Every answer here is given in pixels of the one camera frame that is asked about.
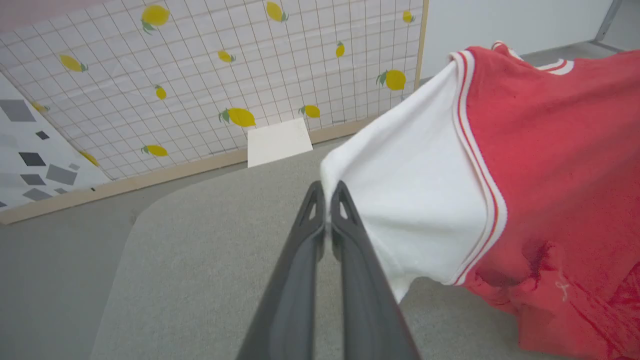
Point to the grey squares print panel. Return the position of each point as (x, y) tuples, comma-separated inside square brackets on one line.
[(40, 160)]

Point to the red and white jersey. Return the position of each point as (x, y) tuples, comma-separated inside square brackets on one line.
[(540, 175)]

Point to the white paper sheet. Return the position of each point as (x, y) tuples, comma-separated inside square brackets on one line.
[(277, 142)]

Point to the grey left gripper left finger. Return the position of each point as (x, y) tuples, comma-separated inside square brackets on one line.
[(292, 285)]

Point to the lemon print partition panel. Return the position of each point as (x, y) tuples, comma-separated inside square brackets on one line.
[(200, 75)]

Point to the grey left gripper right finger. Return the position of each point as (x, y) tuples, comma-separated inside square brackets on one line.
[(367, 300)]

